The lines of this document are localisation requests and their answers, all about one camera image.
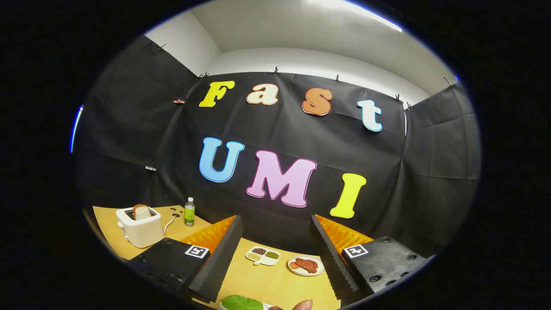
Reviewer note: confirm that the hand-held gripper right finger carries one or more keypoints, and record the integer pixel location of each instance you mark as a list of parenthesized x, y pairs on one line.
[(333, 262)]

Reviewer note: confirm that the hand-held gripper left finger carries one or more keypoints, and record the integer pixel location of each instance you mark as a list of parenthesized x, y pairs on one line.
[(217, 262)]

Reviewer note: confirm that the white bread slice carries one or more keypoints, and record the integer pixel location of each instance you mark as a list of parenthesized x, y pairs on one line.
[(141, 212)]

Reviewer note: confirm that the red meat slice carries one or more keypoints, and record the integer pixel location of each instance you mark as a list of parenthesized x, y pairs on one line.
[(306, 265)]

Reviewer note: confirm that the pile of yellow beans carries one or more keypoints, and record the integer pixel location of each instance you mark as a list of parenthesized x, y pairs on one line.
[(253, 257)]

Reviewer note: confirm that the white oval plate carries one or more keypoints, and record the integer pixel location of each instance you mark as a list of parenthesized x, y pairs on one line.
[(297, 272)]

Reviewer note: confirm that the pile of dark beans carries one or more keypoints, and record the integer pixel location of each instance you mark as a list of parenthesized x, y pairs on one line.
[(258, 251)]

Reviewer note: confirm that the white divided dish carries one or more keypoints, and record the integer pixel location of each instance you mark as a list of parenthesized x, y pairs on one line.
[(262, 260)]

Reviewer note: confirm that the green lettuce leaf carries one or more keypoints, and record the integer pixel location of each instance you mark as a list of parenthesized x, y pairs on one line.
[(241, 302)]

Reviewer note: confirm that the pile of green beans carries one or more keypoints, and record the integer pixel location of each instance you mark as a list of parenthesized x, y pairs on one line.
[(271, 255)]

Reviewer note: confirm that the green drink bottle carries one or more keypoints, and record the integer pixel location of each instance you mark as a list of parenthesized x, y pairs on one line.
[(189, 215)]

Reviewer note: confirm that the pale green plate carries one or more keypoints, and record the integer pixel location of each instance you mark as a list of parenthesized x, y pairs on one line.
[(267, 306)]

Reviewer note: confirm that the white toaster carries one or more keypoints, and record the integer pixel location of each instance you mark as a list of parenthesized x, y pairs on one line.
[(142, 234)]

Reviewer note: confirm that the black backdrop cloth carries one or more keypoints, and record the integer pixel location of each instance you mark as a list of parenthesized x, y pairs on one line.
[(280, 125)]

